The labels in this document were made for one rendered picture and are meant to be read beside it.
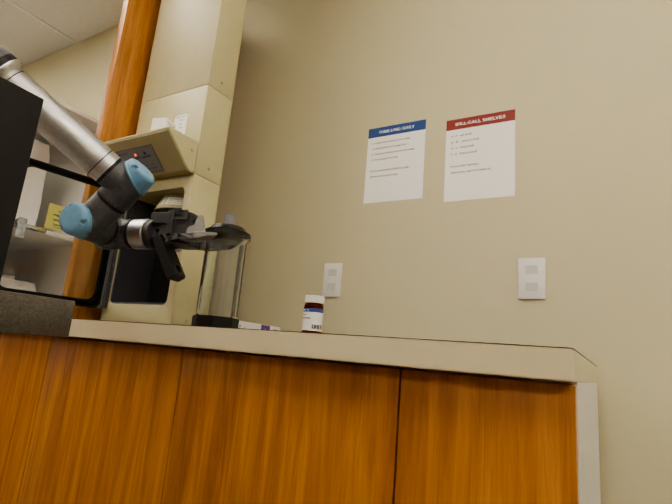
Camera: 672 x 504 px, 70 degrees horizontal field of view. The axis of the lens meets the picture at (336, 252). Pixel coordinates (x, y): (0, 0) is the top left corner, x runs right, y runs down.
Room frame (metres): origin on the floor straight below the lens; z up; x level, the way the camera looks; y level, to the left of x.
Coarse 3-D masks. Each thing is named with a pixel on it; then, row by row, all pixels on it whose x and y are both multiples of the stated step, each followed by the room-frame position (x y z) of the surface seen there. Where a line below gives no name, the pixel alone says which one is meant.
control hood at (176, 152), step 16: (160, 128) 1.29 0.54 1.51; (112, 144) 1.41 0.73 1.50; (128, 144) 1.38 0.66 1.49; (144, 144) 1.35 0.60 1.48; (160, 144) 1.32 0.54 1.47; (176, 144) 1.30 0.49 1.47; (192, 144) 1.35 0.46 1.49; (160, 160) 1.37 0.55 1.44; (176, 160) 1.34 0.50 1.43; (192, 160) 1.36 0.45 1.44; (160, 176) 1.42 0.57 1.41
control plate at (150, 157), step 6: (150, 144) 1.34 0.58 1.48; (126, 150) 1.40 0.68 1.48; (132, 150) 1.39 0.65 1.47; (138, 150) 1.38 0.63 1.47; (144, 150) 1.37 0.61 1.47; (150, 150) 1.36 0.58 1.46; (120, 156) 1.43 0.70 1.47; (126, 156) 1.42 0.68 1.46; (132, 156) 1.40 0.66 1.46; (138, 156) 1.39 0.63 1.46; (144, 156) 1.38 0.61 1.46; (150, 156) 1.37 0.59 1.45; (156, 156) 1.36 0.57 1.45; (144, 162) 1.40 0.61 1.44; (150, 162) 1.39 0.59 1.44; (156, 162) 1.38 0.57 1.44; (150, 168) 1.41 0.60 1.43; (156, 168) 1.40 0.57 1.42; (162, 168) 1.39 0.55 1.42
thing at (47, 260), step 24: (24, 192) 1.31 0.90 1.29; (48, 192) 1.35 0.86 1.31; (72, 192) 1.40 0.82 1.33; (24, 216) 1.32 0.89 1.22; (48, 216) 1.36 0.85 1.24; (24, 240) 1.33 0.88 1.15; (48, 240) 1.37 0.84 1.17; (72, 240) 1.42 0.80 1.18; (24, 264) 1.34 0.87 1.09; (48, 264) 1.38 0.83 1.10; (72, 264) 1.43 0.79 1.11; (96, 264) 1.49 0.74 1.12; (24, 288) 1.35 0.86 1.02; (48, 288) 1.40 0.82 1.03; (72, 288) 1.44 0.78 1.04
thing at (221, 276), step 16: (224, 240) 1.04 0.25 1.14; (240, 240) 1.06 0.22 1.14; (208, 256) 1.05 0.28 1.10; (224, 256) 1.04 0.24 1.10; (240, 256) 1.07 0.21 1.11; (208, 272) 1.05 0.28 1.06; (224, 272) 1.04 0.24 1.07; (240, 272) 1.07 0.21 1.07; (208, 288) 1.04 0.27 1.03; (224, 288) 1.05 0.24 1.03; (240, 288) 1.09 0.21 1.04; (208, 304) 1.04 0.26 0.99; (224, 304) 1.05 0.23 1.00
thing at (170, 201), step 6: (162, 198) 1.49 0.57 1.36; (168, 198) 1.46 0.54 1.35; (174, 198) 1.45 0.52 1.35; (180, 198) 1.45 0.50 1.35; (162, 204) 1.45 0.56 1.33; (168, 204) 1.44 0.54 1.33; (174, 204) 1.44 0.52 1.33; (180, 204) 1.44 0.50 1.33; (156, 210) 1.50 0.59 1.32; (162, 210) 1.54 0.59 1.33; (168, 210) 1.56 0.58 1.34
